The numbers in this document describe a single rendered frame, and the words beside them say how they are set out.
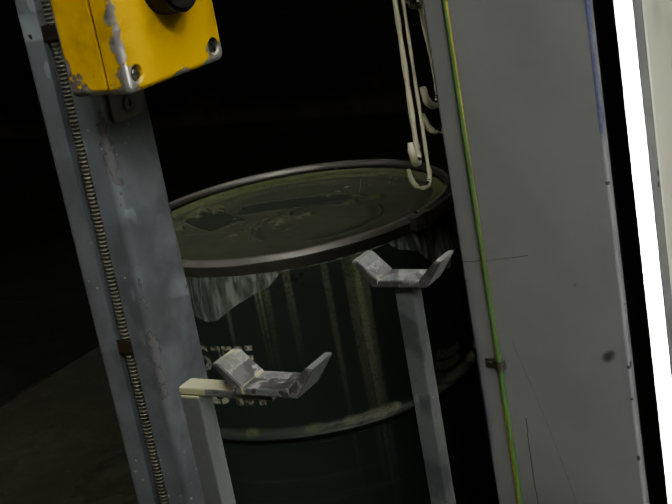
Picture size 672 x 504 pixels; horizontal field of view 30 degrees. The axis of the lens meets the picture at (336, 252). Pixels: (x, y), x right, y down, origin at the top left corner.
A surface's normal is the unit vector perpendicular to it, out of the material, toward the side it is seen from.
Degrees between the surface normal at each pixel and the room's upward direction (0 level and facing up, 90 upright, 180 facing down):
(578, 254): 90
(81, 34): 90
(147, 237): 90
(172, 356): 90
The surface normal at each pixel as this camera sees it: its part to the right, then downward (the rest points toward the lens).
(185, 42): 0.86, 0.00
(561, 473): -0.48, 0.33
